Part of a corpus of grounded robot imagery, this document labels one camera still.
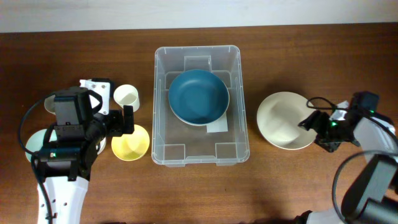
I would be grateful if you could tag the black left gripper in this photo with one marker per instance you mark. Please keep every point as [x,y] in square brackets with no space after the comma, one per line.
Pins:
[117,126]

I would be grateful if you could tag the white small bowl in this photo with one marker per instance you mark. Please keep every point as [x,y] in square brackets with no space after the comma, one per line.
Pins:
[101,146]

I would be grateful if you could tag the mint green small bowl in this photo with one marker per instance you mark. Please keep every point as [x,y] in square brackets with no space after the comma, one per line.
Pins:
[35,142]

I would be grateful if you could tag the cream cup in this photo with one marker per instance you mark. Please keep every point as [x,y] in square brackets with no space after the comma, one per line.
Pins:
[127,95]

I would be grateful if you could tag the clear plastic storage bin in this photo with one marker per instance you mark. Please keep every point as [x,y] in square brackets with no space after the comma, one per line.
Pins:
[175,143]

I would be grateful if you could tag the mint green cup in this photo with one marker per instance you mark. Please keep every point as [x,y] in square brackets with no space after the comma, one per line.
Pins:
[49,104]

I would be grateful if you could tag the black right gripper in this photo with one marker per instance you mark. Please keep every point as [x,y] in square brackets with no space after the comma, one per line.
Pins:
[316,121]

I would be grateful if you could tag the cream bowl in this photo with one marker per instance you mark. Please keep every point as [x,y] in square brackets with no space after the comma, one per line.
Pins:
[278,118]

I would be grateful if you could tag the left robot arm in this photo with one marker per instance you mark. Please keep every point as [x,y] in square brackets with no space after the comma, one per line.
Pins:
[62,166]

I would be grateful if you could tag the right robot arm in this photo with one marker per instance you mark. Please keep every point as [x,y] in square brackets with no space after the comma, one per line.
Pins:
[357,122]

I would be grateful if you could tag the white label inside bin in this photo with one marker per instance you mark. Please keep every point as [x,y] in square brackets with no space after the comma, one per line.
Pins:
[220,125]

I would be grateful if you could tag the yellow small bowl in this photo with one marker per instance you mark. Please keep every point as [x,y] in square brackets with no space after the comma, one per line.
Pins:
[131,147]

